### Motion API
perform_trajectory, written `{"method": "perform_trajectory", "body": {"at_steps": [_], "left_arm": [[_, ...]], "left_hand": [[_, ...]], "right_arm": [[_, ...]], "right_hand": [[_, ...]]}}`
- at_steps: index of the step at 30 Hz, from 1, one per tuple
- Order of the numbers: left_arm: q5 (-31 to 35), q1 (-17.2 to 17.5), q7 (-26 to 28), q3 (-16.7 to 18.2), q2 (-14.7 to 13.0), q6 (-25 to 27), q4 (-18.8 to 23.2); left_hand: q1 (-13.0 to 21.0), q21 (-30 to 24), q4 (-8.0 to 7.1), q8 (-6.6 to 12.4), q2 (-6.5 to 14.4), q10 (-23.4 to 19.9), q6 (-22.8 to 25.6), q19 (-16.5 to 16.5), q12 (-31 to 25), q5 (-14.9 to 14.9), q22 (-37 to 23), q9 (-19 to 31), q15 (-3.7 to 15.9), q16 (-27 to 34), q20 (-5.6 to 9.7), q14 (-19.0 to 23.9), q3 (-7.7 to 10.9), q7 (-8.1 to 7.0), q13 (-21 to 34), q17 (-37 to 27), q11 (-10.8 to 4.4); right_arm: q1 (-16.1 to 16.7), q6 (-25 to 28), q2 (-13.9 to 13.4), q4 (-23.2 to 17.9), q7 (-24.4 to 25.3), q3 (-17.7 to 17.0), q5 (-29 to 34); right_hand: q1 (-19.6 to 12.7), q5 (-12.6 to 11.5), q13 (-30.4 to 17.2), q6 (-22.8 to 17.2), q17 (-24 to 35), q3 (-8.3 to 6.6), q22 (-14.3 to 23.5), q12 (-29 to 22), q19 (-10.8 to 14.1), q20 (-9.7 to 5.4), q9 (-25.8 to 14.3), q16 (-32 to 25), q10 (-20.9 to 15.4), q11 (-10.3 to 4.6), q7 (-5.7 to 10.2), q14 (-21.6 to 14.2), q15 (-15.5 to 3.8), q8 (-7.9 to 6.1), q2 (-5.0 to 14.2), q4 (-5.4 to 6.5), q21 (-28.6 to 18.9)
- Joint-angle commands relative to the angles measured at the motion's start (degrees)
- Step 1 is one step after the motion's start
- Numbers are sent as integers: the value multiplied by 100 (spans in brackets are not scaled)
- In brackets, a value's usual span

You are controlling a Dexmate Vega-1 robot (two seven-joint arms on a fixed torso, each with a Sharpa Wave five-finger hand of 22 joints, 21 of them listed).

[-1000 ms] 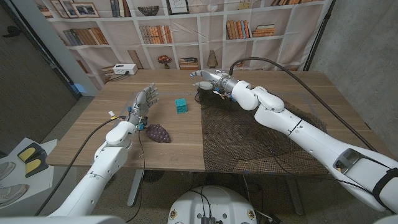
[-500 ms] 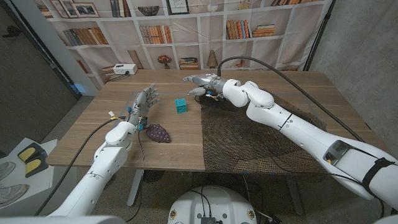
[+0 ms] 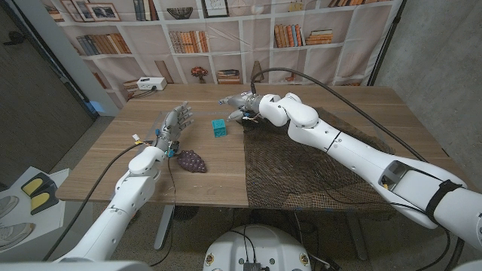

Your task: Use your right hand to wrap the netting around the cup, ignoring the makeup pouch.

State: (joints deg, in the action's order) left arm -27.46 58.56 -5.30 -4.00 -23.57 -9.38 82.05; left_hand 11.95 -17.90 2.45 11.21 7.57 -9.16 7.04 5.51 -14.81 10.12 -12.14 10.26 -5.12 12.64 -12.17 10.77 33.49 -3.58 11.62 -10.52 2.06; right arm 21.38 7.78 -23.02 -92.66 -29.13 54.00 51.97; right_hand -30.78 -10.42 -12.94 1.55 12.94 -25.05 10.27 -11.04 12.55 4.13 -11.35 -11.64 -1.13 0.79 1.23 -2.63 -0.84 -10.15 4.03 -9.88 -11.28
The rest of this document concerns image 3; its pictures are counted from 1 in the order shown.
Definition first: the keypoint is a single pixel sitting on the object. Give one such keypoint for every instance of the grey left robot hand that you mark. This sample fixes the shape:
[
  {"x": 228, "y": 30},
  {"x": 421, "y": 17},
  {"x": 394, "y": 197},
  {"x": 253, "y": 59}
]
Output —
[{"x": 171, "y": 126}]

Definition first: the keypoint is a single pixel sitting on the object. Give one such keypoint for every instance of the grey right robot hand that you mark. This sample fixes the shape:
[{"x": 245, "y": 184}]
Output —
[{"x": 246, "y": 102}]

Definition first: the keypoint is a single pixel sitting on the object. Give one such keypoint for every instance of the teal cup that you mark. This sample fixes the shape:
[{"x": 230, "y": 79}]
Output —
[{"x": 219, "y": 128}]

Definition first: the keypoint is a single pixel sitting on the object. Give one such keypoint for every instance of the dark brown mesh netting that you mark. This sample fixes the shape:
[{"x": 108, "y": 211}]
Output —
[{"x": 282, "y": 169}]

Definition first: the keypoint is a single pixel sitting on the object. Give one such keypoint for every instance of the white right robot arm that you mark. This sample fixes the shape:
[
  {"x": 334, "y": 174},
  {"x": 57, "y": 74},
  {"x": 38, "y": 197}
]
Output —
[{"x": 357, "y": 154}]

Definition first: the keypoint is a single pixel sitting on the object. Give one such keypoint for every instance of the purple grape bunch toy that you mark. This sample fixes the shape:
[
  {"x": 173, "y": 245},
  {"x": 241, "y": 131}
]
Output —
[{"x": 192, "y": 162}]

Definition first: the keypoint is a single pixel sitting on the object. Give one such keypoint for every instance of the white power strip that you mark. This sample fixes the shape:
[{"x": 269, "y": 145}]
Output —
[{"x": 151, "y": 83}]

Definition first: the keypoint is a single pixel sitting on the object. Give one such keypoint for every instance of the printed bookshelf backdrop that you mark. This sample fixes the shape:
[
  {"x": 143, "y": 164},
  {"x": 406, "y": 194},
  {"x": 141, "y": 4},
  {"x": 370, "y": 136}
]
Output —
[{"x": 226, "y": 56}]

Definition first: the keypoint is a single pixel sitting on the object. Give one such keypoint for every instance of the black round floor object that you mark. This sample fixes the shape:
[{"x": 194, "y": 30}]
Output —
[{"x": 185, "y": 212}]

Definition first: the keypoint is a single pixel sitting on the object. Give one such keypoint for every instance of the white table leg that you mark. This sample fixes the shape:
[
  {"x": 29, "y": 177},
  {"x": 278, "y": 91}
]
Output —
[{"x": 164, "y": 226}]

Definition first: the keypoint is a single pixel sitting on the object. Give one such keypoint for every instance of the dark grey perforated panel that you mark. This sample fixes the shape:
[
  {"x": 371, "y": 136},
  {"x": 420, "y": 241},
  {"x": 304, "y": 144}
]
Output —
[{"x": 37, "y": 113}]

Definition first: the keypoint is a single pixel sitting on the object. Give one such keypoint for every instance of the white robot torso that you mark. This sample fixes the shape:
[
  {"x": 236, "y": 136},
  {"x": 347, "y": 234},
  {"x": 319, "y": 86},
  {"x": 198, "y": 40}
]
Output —
[{"x": 260, "y": 244}]

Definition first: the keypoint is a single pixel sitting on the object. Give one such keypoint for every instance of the black backdrop stand pole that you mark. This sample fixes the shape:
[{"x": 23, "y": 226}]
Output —
[{"x": 384, "y": 45}]

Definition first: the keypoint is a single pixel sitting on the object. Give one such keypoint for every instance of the yellow black foot pedal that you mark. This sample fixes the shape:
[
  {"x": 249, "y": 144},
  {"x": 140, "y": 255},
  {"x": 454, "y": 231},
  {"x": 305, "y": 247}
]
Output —
[
  {"x": 41, "y": 201},
  {"x": 33, "y": 185}
]

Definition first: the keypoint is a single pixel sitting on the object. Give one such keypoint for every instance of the white floor mat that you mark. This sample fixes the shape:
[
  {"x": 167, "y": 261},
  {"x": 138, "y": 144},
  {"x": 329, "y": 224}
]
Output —
[{"x": 45, "y": 226}]

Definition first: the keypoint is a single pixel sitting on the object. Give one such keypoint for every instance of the small grey metal hub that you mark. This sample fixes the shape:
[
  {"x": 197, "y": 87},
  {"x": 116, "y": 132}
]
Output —
[{"x": 252, "y": 267}]

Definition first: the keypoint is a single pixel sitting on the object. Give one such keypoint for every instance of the grey table leg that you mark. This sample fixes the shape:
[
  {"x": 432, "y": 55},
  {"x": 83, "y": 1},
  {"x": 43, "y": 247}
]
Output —
[{"x": 357, "y": 237}]

